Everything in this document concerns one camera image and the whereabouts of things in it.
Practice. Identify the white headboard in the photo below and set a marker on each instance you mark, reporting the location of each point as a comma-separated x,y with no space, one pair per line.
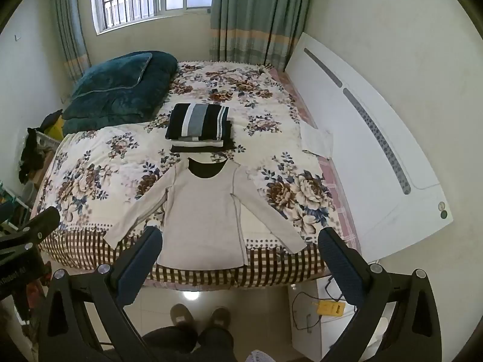
339,120

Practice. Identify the person's left shoe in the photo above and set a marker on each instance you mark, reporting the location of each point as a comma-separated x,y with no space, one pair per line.
182,315

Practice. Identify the narrow green curtain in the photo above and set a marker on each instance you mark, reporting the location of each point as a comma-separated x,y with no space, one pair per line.
70,26

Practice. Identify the person's right leg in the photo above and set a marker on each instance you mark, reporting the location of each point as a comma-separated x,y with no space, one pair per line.
219,345

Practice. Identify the white nightstand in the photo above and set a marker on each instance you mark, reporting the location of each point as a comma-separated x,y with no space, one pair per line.
302,341

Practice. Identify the person's leg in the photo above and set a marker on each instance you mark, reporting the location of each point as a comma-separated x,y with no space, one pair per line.
169,345
219,345

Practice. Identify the teal folded quilt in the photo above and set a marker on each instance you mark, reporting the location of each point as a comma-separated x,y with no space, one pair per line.
113,105

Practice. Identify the floral blanket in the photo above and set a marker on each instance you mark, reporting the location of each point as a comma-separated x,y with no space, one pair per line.
113,151

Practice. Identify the wide green curtain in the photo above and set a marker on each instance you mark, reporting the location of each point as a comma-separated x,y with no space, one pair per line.
256,15

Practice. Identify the person's shoe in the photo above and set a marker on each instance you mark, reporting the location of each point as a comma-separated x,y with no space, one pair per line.
182,315
219,316

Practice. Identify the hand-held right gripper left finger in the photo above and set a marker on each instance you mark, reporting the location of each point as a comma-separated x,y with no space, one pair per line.
137,262

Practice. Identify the yellow device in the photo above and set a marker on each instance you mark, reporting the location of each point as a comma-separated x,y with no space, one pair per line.
330,308

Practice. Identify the yellow bag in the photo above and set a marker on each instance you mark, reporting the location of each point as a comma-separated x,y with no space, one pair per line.
56,130

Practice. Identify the white folded cloth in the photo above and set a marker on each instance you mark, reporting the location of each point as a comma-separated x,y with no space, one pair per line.
315,137

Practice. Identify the person's right shoe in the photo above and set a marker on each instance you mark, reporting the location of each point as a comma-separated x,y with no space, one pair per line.
219,316

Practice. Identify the person's left leg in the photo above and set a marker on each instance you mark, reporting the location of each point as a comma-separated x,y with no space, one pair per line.
169,345

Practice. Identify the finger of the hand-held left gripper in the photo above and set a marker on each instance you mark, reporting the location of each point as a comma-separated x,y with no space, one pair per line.
41,222

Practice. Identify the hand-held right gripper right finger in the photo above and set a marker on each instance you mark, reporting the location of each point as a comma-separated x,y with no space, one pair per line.
341,262

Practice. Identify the black grey striped folded sweater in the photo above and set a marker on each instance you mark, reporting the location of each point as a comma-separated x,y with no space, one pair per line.
196,120

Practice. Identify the beige long-sleeve shirt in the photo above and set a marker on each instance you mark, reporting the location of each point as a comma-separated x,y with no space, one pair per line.
203,215

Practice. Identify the teal pillow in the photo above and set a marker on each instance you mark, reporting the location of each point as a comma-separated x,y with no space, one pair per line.
109,71

